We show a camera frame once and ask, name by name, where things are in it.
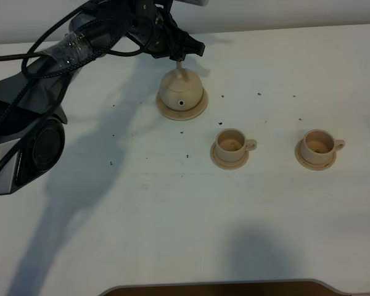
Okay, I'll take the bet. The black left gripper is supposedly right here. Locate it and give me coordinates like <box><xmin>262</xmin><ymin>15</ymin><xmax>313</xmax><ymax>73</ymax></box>
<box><xmin>125</xmin><ymin>1</ymin><xmax>205</xmax><ymax>62</ymax></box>

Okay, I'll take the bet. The beige ceramic teapot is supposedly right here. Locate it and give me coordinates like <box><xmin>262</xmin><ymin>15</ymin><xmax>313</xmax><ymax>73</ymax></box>
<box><xmin>158</xmin><ymin>62</ymin><xmax>204</xmax><ymax>111</ymax></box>

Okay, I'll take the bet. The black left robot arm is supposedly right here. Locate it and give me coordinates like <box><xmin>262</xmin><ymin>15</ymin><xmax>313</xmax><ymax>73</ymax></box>
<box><xmin>0</xmin><ymin>1</ymin><xmax>205</xmax><ymax>195</ymax></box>

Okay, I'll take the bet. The beige teapot saucer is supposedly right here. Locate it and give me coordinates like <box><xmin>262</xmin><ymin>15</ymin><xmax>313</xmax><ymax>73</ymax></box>
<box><xmin>155</xmin><ymin>89</ymin><xmax>208</xmax><ymax>121</ymax></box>

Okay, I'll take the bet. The beige teacup near teapot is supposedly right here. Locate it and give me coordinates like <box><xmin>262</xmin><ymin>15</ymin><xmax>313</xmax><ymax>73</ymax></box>
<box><xmin>213</xmin><ymin>128</ymin><xmax>257</xmax><ymax>163</ymax></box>

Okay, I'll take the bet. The beige saucer under near teacup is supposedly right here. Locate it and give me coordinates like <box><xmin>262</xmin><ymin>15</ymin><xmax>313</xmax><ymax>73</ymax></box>
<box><xmin>210</xmin><ymin>143</ymin><xmax>249</xmax><ymax>170</ymax></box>

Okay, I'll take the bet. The beige saucer under teacup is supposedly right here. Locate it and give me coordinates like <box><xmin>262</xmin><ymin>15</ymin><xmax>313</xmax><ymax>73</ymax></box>
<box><xmin>210</xmin><ymin>143</ymin><xmax>249</xmax><ymax>170</ymax></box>
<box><xmin>295</xmin><ymin>141</ymin><xmax>337</xmax><ymax>171</ymax></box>

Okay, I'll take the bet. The beige teacup far right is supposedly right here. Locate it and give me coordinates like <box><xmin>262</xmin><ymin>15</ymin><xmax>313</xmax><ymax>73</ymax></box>
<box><xmin>300</xmin><ymin>129</ymin><xmax>345</xmax><ymax>166</ymax></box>

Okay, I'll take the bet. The beige saucer under far teacup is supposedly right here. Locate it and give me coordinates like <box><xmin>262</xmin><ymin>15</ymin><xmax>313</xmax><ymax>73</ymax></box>
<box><xmin>295</xmin><ymin>141</ymin><xmax>337</xmax><ymax>171</ymax></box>

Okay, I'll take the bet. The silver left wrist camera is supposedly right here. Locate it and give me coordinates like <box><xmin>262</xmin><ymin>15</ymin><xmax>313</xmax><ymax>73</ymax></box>
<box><xmin>176</xmin><ymin>0</ymin><xmax>209</xmax><ymax>6</ymax></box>

